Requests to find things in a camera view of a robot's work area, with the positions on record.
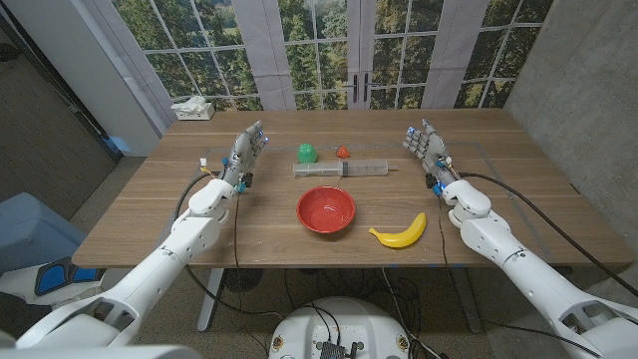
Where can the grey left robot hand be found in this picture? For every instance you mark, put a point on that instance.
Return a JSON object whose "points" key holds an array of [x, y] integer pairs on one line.
{"points": [[241, 157]]}

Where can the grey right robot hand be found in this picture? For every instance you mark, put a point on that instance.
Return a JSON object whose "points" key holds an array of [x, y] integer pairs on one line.
{"points": [[431, 152]]}

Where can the large clear plastic syringe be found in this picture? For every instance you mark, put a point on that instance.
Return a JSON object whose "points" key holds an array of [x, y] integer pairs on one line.
{"points": [[319, 169]]}

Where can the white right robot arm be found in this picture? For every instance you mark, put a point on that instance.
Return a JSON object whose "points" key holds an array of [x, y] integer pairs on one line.
{"points": [[523, 269]]}

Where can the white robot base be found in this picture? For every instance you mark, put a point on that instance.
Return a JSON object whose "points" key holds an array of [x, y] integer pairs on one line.
{"points": [[339, 319]]}

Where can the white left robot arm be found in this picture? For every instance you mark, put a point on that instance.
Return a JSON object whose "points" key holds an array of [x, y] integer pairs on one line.
{"points": [[149, 269]]}

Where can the green egg-shaped toy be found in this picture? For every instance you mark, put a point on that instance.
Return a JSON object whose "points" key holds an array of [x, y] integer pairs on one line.
{"points": [[307, 154]]}

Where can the small red toy strawberry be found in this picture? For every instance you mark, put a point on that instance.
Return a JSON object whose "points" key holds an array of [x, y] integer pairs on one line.
{"points": [[343, 152]]}

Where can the yellow toy banana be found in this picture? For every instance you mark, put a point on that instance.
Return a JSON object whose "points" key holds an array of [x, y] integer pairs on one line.
{"points": [[399, 240]]}

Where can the red bowl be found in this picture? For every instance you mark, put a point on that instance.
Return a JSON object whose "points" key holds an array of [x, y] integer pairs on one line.
{"points": [[326, 212]]}

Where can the white tissue box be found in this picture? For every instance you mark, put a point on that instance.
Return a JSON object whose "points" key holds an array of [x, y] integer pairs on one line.
{"points": [[195, 112]]}

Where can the round black fan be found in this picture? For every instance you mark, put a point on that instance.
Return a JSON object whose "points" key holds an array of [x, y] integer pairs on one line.
{"points": [[243, 279]]}

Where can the printed window backdrop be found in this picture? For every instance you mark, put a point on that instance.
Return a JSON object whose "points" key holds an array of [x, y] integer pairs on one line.
{"points": [[309, 50]]}

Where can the white table leg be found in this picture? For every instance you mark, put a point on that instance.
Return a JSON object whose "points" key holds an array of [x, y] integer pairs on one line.
{"points": [[209, 304]]}

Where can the grey table leg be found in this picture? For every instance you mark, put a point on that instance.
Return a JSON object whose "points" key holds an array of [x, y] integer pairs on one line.
{"points": [[468, 309]]}

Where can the light blue bin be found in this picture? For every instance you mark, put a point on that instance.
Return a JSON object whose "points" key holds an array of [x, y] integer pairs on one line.
{"points": [[30, 234]]}

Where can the white device with blue pads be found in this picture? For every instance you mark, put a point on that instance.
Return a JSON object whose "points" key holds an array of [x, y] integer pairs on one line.
{"points": [[50, 279]]}

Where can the white robot torso edge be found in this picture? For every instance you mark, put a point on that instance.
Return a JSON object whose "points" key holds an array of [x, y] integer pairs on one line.
{"points": [[99, 353]]}

